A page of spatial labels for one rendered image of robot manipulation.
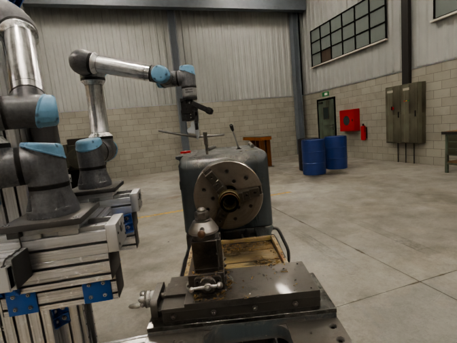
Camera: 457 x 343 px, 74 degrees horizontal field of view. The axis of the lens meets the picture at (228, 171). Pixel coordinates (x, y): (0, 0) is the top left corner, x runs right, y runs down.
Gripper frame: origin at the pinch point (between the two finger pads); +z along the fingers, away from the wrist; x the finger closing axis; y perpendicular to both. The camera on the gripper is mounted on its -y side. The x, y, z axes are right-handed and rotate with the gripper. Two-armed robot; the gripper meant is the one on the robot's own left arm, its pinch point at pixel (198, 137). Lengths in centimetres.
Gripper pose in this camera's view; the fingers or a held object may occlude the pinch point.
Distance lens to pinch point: 156.8
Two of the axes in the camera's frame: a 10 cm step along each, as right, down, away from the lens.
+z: 1.0, 9.8, 1.4
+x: 0.3, 1.4, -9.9
